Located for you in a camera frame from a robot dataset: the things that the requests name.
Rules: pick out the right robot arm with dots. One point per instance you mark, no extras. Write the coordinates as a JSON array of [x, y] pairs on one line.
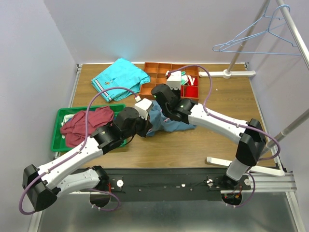
[[249, 136]]

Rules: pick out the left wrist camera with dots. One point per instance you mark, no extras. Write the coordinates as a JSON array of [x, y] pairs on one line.
[[143, 107]]

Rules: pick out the maroon shirt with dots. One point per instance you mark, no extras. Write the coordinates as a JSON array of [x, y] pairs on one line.
[[74, 129]]

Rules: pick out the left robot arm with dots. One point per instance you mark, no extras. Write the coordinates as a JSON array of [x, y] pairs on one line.
[[43, 185]]

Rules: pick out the metal clothes rack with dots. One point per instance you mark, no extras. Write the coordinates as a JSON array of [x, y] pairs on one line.
[[280, 58]]

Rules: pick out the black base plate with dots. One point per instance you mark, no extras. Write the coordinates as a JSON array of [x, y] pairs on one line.
[[175, 184]]

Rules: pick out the blue tank top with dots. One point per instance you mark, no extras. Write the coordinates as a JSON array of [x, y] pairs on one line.
[[171, 126]]

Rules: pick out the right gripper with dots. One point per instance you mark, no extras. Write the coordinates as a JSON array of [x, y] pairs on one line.
[[177, 92]]

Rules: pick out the mint green sock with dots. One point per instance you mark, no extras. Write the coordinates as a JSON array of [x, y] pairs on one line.
[[184, 78]]

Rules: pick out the green plastic bin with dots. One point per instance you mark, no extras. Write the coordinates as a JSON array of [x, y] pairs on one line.
[[58, 141]]

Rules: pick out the red white striped sock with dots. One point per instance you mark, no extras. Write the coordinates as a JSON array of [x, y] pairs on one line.
[[192, 81]]

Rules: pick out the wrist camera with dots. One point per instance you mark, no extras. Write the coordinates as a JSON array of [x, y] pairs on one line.
[[143, 107], [174, 80]]

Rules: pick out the white cloth in bin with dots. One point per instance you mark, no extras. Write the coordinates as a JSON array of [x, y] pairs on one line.
[[67, 118]]

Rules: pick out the orange compartment tray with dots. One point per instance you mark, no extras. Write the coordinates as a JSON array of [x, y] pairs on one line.
[[157, 73]]

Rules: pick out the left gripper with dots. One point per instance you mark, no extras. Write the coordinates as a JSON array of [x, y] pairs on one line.
[[144, 126]]

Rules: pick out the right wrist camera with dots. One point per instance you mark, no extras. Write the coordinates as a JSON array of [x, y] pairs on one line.
[[174, 80]]

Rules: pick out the turquoise folded shorts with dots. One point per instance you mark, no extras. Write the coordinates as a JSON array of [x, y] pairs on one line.
[[122, 74]]

